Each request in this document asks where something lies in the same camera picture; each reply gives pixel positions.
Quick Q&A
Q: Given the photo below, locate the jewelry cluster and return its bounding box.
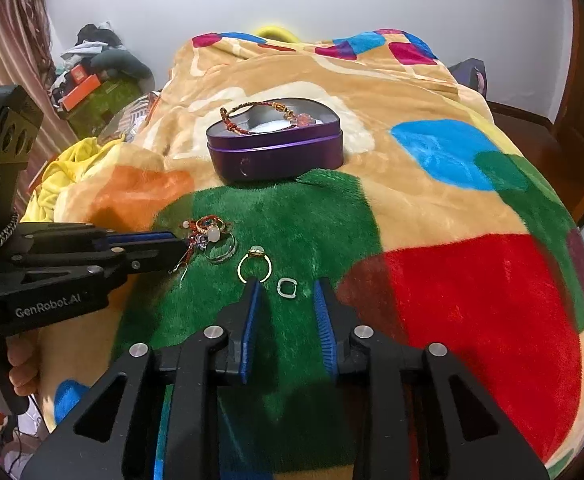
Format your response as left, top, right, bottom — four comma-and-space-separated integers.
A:
169, 214, 237, 286

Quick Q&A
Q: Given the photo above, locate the gold ring with stone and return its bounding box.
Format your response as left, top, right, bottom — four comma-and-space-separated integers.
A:
236, 244, 273, 285

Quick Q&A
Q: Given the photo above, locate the red beaded bracelet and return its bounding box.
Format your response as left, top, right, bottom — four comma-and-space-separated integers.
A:
218, 100, 325, 137

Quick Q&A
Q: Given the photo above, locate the orange box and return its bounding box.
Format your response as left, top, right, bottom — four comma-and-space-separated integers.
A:
61, 75, 101, 112

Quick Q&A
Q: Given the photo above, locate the striped maroon curtain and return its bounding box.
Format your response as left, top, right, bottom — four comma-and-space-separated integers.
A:
0, 0, 77, 212

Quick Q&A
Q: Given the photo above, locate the yellow cloth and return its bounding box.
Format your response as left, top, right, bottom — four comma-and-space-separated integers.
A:
21, 136, 124, 222

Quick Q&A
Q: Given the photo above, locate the colourful plush blanket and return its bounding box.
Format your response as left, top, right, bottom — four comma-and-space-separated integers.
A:
38, 29, 584, 479

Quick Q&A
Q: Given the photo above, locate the grey backpack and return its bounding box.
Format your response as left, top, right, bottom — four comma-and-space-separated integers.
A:
448, 58, 488, 98

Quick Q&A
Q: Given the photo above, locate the small square silver ring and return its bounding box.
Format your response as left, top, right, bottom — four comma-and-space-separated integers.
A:
275, 276, 299, 300

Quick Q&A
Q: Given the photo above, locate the yellow bed footboard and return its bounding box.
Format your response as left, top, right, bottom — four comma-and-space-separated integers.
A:
253, 24, 301, 44

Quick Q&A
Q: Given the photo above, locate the green patterned cloth cover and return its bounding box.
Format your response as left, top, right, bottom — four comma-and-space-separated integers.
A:
65, 78, 141, 140

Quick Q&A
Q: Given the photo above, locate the striped patterned quilt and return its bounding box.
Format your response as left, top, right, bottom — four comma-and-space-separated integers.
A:
98, 91, 159, 145

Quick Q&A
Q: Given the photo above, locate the person's left hand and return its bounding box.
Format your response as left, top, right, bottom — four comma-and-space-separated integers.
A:
7, 330, 39, 396

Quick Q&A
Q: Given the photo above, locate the pile of clothes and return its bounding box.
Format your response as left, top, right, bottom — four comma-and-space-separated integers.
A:
48, 22, 155, 112

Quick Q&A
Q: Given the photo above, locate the purple heart-shaped tin box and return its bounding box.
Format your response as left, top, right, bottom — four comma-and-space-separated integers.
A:
206, 98, 344, 183

